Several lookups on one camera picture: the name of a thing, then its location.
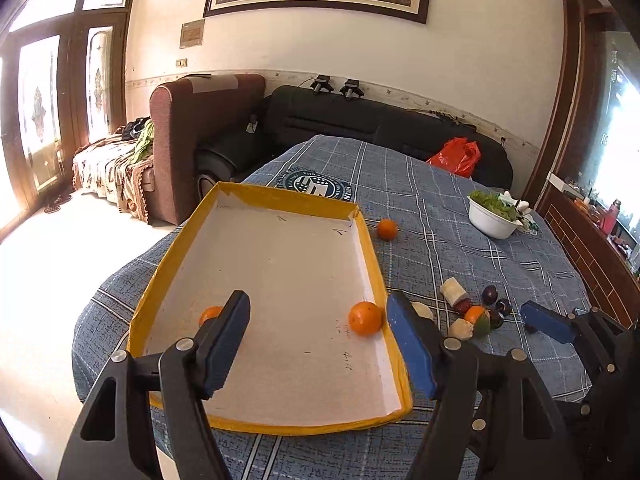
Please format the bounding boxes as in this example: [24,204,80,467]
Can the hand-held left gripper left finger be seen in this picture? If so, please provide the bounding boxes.
[57,290,251,480]

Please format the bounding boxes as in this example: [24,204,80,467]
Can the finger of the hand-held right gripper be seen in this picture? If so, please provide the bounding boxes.
[520,301,632,401]

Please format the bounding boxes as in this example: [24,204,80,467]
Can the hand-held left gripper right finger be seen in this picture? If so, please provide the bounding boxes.
[386,292,583,480]

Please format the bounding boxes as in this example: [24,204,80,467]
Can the orange and green mango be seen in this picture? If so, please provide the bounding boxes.
[464,306,492,337]

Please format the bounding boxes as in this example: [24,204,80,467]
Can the yellow-edged cardboard tray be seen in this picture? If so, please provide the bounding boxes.
[127,181,414,436]

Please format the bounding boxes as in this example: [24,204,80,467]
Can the wooden cabinet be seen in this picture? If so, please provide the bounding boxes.
[522,0,640,328]

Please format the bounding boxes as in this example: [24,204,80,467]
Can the blue plaid blanket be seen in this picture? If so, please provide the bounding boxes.
[72,134,593,480]

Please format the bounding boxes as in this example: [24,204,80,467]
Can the white bowl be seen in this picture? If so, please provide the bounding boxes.
[468,196,521,240]

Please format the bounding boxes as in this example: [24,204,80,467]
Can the white glove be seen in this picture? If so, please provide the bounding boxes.
[500,191,538,233]

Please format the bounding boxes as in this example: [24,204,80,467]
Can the pink bottle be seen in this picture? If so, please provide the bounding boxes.
[602,199,623,236]

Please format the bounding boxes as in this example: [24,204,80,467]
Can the green lettuce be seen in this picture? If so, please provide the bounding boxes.
[470,190,518,222]

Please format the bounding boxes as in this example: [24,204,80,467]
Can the red plastic bag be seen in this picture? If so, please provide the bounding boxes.
[426,137,482,178]

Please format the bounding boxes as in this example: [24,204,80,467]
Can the brown armchair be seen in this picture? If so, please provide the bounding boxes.
[150,74,266,226]

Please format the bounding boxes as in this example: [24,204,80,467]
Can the bright window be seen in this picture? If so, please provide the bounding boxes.
[595,30,640,241]

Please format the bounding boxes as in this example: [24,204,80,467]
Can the patterned couch cover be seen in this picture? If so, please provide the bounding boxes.
[72,120,156,223]

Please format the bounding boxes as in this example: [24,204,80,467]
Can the green cloth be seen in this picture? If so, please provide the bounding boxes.
[132,121,156,162]

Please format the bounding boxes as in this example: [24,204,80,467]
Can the black sofa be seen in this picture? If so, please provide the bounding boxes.
[195,85,514,191]

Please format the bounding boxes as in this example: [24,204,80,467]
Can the dark clothes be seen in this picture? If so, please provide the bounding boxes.
[116,117,151,142]

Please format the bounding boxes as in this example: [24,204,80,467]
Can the wooden glass door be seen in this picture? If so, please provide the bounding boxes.
[0,0,141,241]

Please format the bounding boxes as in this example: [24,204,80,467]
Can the wall plaque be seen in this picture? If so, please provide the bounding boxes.
[180,19,206,50]

